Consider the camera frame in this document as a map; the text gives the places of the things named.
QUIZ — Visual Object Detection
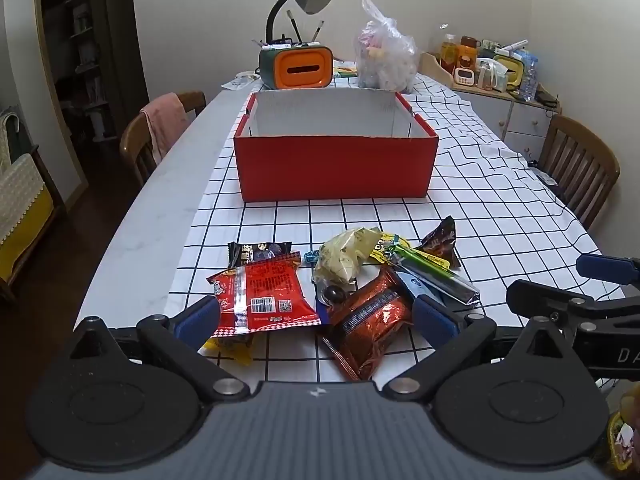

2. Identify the pink cloth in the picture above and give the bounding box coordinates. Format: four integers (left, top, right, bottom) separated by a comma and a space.
141, 92, 188, 166

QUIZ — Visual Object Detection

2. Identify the clear water bottle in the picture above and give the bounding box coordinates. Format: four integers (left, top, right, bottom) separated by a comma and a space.
519, 52, 540, 101

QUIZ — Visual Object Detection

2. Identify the black snack packet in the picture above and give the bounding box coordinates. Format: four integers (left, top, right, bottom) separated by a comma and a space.
227, 241, 292, 268

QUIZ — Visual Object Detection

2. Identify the dark brown snack packet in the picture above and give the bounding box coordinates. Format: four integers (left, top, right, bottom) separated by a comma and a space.
415, 216, 462, 270

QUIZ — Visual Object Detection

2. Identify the clear glass cup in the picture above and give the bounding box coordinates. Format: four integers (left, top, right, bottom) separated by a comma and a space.
477, 58, 501, 92

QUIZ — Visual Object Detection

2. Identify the clear plastic bag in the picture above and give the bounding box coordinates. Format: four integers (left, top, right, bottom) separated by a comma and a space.
354, 0, 418, 95

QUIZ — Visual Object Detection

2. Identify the dark bookshelf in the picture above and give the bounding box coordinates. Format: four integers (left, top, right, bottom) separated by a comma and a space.
40, 0, 136, 143

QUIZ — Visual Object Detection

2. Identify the light blue snack packet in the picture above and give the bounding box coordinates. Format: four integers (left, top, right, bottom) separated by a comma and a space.
395, 267, 446, 306

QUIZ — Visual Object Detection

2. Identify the white paper sheet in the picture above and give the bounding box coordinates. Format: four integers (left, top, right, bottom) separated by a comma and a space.
222, 72, 260, 91

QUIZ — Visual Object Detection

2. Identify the pale yellow snack packet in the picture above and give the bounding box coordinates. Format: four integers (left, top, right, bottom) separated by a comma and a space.
312, 227, 383, 286

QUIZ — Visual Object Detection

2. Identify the red snack packet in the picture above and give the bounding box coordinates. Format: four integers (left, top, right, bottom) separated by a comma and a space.
207, 252, 322, 338

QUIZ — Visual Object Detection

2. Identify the white wooden cabinet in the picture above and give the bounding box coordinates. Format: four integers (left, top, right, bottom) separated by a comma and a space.
419, 51, 562, 156

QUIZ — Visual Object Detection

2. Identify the orange green desk organizer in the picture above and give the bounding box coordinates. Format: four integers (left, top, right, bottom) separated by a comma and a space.
258, 42, 335, 90

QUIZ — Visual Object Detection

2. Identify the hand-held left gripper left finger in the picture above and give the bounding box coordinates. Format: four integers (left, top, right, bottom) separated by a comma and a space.
70, 296, 251, 403

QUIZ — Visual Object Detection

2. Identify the wooden chair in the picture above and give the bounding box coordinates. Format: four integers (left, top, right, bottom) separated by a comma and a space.
537, 115, 621, 231
120, 91, 207, 186

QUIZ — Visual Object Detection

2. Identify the yellow cushion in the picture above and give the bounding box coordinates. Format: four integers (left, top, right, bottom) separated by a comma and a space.
0, 187, 53, 281

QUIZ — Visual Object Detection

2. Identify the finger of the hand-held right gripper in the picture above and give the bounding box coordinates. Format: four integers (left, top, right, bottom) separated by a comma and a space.
506, 280, 640, 333
575, 254, 640, 286

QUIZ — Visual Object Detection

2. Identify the orange drink bottle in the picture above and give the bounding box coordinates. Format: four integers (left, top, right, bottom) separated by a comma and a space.
440, 34, 458, 76

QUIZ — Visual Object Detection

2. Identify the yellow green container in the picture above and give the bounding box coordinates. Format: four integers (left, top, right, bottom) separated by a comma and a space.
495, 57, 526, 92

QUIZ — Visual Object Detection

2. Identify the yellow patterned bag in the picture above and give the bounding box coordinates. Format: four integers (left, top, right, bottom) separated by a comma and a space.
602, 395, 640, 471

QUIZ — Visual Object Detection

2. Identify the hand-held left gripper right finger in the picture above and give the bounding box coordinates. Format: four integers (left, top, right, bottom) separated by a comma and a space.
382, 295, 571, 403

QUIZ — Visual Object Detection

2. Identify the white quilted cloth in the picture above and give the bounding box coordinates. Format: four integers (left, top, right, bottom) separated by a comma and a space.
0, 152, 48, 243

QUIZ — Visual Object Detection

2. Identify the orange foil snack packet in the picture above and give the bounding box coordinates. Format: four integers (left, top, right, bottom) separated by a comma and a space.
322, 266, 416, 382

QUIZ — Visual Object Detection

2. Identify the red cardboard box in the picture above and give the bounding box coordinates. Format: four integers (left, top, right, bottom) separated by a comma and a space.
233, 87, 440, 203

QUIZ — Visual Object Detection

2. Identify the clear packet with dark ball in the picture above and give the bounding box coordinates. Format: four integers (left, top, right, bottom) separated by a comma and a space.
314, 282, 358, 318

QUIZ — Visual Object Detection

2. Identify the green yellow stick packet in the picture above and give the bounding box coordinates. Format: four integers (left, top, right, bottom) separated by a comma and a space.
370, 232, 463, 273

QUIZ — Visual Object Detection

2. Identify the orange brown jar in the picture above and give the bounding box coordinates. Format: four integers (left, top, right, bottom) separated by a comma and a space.
459, 36, 481, 68

